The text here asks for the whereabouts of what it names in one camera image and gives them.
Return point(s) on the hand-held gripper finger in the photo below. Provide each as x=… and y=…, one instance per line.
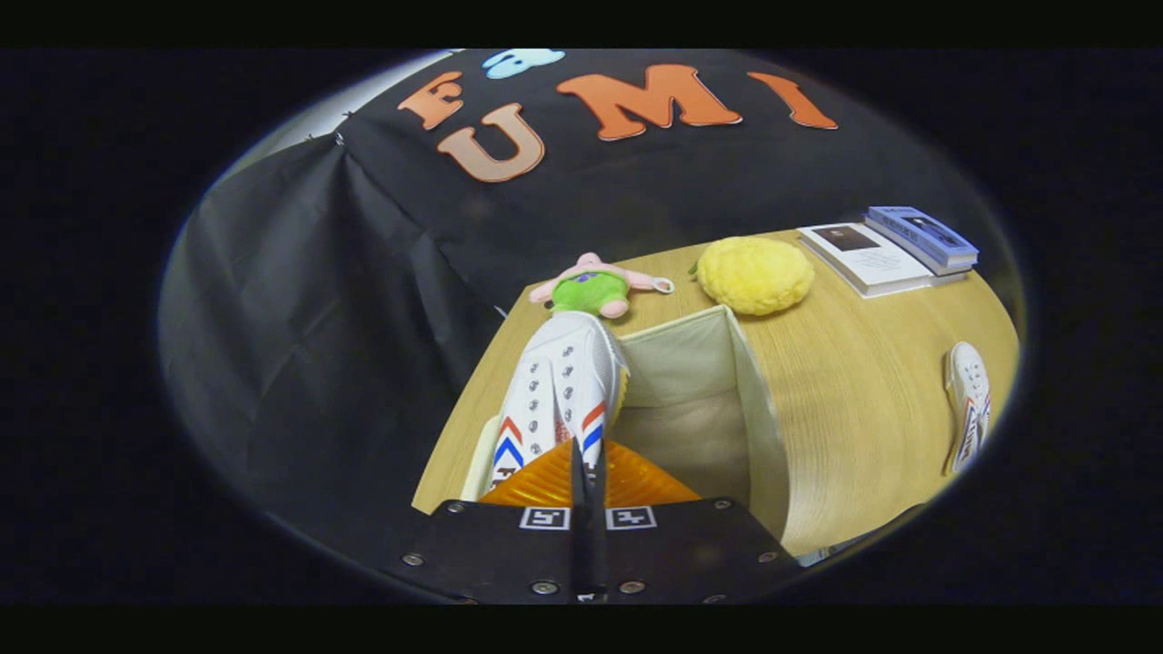
x=581, y=536
x=598, y=536

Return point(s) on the white striped canvas shoe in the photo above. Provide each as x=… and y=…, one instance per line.
x=968, y=391
x=563, y=381

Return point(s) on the beige fabric storage box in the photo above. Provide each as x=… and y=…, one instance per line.
x=690, y=409

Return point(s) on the pink and green plush toy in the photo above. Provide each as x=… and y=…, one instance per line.
x=591, y=291

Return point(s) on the yellow fuzzy plush ball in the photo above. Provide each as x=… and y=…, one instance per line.
x=754, y=272

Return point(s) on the black backdrop cloth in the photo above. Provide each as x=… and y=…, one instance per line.
x=318, y=318

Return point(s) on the white book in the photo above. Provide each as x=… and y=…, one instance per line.
x=863, y=254

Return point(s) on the blue book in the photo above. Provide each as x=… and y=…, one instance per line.
x=918, y=227

